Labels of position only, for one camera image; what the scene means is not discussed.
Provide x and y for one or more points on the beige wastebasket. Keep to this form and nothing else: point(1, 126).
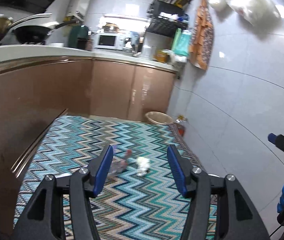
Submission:
point(158, 118)

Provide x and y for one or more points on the yellow container on counter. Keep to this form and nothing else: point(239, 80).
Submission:
point(162, 55)

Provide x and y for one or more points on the clear plastic bag red tie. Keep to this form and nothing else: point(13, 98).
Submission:
point(119, 164)

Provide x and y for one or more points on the white hanging plastic bags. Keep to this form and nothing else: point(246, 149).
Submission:
point(255, 12)

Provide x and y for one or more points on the white microwave oven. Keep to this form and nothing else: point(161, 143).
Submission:
point(111, 41)

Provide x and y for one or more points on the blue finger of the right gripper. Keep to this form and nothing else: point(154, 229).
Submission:
point(272, 138)

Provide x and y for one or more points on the black wall dish rack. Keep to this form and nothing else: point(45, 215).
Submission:
point(166, 16)

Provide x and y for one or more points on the brown kitchen cabinet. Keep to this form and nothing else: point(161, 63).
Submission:
point(37, 90)

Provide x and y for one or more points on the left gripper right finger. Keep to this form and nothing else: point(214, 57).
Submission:
point(181, 169)

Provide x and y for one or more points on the orange patterned hanging apron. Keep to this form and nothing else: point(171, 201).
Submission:
point(202, 37)

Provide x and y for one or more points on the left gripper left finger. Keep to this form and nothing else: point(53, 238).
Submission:
point(98, 171)

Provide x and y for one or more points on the white plastic bag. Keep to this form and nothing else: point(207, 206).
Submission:
point(143, 166)

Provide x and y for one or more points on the zigzag patterned table cloth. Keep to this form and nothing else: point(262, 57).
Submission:
point(129, 206)

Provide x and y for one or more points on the black wok pan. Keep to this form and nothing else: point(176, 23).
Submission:
point(36, 34)

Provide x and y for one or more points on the teal hanging bag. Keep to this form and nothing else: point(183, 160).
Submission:
point(181, 42)

